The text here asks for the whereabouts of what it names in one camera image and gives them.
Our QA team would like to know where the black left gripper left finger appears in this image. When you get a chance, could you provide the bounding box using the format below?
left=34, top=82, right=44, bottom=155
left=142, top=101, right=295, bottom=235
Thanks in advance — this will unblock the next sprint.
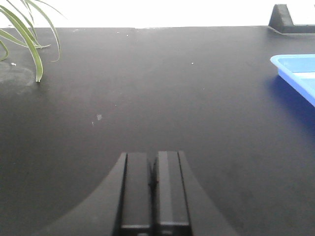
left=35, top=152, right=153, bottom=236

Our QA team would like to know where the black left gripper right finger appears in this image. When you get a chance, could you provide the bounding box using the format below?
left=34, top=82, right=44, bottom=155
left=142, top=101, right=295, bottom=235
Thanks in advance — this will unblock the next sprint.
left=153, top=151, right=237, bottom=236

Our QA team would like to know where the blue plastic tray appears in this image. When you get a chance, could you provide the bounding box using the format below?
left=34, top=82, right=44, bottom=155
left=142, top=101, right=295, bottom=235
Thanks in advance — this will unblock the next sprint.
left=270, top=54, right=315, bottom=105

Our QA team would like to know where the green spider plant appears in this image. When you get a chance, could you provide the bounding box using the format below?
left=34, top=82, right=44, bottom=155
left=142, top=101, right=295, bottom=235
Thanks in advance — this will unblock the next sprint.
left=0, top=0, right=62, bottom=83

